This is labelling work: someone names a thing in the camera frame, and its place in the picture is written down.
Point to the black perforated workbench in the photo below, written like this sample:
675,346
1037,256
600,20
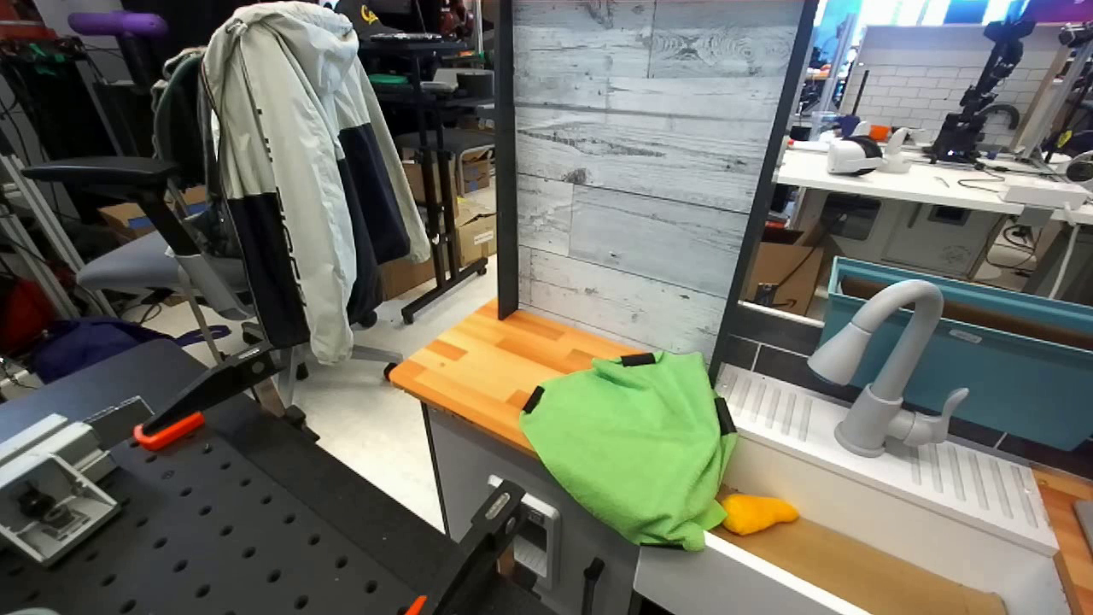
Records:
248,517

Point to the green cloth bag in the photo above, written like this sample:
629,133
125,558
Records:
640,442

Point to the grey office chair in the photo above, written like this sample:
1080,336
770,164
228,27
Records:
189,245

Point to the white and navy jacket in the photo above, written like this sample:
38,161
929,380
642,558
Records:
310,173

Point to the white kitchen cabinet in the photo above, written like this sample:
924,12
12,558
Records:
573,561

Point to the black orange clamp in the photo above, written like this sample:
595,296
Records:
186,413

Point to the grey wood backsplash panel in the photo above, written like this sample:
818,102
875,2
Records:
642,131

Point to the teal plastic bin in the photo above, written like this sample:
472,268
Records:
1027,361

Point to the white background table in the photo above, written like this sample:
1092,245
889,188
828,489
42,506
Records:
976,222

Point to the yellow sponge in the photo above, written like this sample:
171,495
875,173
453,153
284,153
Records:
757,512

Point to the cardboard box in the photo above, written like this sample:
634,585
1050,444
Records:
784,273

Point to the silver metal bracket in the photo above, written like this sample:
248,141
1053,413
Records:
51,479

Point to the background black robot arm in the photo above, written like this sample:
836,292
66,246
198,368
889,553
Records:
960,131

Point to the grey tap faucet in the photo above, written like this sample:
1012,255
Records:
878,411

